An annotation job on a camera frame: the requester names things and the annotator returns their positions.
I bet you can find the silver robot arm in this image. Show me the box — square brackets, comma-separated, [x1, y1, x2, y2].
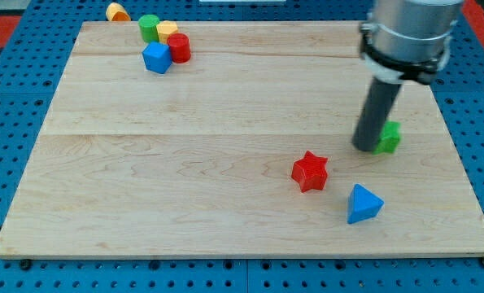
[360, 0, 463, 85]

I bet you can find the blue triangle block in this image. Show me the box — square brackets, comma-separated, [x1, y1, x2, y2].
[347, 184, 385, 225]

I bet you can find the green cylinder block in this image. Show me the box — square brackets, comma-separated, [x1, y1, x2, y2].
[137, 14, 160, 43]

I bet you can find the green star block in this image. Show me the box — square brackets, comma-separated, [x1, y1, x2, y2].
[373, 121, 401, 155]

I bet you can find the red star block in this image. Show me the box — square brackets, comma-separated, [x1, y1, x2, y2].
[291, 151, 329, 193]

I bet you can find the yellow hexagon block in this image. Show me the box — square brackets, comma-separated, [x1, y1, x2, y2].
[156, 20, 179, 44]

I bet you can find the red cylinder block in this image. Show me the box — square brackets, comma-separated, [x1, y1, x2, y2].
[167, 33, 191, 63]

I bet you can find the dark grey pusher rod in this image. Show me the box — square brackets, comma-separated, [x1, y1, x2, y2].
[351, 77, 402, 152]

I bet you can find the wooden board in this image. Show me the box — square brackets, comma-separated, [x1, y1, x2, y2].
[0, 21, 484, 260]

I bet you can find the orange yellow arch block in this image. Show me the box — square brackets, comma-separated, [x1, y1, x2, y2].
[105, 2, 131, 22]

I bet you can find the blue cube block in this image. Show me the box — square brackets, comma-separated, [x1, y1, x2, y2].
[142, 42, 172, 74]

